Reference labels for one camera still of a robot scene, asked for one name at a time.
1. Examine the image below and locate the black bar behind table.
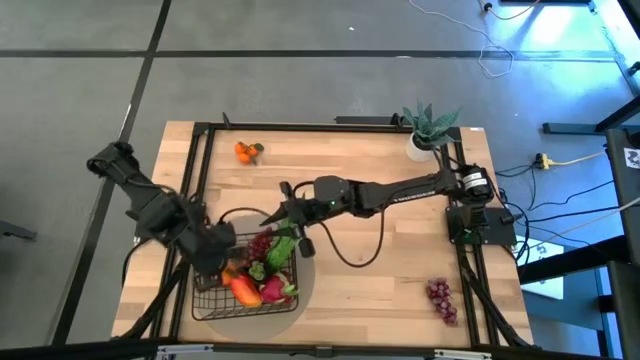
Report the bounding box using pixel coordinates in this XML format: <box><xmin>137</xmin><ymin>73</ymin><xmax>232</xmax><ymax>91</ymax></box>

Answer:
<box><xmin>334</xmin><ymin>115</ymin><xmax>406</xmax><ymax>127</ymax></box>

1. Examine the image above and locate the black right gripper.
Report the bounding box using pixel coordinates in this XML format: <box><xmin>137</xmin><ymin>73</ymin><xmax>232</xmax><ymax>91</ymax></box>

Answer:
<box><xmin>260</xmin><ymin>193</ymin><xmax>327</xmax><ymax>260</ymax></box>

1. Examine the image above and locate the white box on floor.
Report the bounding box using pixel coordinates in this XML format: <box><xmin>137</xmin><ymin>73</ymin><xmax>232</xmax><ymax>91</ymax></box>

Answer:
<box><xmin>519</xmin><ymin>234</ymin><xmax>566</xmax><ymax>301</ymax></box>

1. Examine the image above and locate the white floor cable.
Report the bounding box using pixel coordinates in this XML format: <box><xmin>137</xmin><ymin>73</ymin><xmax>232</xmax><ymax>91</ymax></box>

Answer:
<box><xmin>408</xmin><ymin>0</ymin><xmax>516</xmax><ymax>80</ymax></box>

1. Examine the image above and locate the black overhead rig bar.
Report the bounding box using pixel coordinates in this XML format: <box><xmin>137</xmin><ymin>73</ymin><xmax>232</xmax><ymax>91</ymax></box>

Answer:
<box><xmin>0</xmin><ymin>338</ymin><xmax>640</xmax><ymax>360</ymax></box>

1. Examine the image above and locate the red grape bunch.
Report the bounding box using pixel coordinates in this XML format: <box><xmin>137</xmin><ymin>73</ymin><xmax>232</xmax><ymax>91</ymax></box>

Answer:
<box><xmin>425</xmin><ymin>277</ymin><xmax>459</xmax><ymax>329</ymax></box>
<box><xmin>247</xmin><ymin>227</ymin><xmax>275</xmax><ymax>264</ymax></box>

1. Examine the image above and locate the black wire basket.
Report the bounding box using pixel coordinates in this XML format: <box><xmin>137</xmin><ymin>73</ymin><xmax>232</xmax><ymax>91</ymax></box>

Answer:
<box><xmin>191</xmin><ymin>230</ymin><xmax>300</xmax><ymax>322</ymax></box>

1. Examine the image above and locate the leafy tangerine cluster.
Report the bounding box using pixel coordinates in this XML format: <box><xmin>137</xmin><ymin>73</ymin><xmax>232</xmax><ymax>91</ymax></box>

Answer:
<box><xmin>233</xmin><ymin>140</ymin><xmax>265</xmax><ymax>166</ymax></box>

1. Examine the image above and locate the round grey mat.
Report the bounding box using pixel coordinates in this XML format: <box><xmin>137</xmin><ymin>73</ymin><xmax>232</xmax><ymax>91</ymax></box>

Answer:
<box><xmin>199</xmin><ymin>214</ymin><xmax>316</xmax><ymax>343</ymax></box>

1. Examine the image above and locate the yellow power plug with cable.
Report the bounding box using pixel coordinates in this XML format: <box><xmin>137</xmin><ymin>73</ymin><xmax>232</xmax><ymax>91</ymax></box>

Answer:
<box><xmin>534</xmin><ymin>151</ymin><xmax>609</xmax><ymax>171</ymax></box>

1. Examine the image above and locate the pink dragon fruit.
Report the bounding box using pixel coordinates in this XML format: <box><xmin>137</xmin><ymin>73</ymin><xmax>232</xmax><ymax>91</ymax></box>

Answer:
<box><xmin>259</xmin><ymin>271</ymin><xmax>300</xmax><ymax>306</ymax></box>

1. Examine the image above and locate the black side desk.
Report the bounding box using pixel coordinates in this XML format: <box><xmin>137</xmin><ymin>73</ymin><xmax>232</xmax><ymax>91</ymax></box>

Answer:
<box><xmin>542</xmin><ymin>94</ymin><xmax>640</xmax><ymax>360</ymax></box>

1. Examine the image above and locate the red orange mango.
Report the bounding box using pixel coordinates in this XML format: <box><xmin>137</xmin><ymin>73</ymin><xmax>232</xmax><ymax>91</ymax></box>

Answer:
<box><xmin>221</xmin><ymin>268</ymin><xmax>263</xmax><ymax>309</ymax></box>

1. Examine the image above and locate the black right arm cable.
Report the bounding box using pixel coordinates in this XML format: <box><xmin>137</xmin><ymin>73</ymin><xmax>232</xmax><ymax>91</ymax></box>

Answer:
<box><xmin>317</xmin><ymin>207</ymin><xmax>387</xmax><ymax>269</ymax></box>

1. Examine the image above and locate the green leafy vegetable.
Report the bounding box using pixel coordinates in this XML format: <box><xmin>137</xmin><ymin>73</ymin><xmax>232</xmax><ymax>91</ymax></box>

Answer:
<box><xmin>264</xmin><ymin>219</ymin><xmax>301</xmax><ymax>276</ymax></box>

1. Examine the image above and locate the potted plant in white pot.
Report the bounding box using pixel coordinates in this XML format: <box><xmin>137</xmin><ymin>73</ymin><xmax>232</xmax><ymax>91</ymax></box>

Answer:
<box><xmin>401</xmin><ymin>98</ymin><xmax>464</xmax><ymax>164</ymax></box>

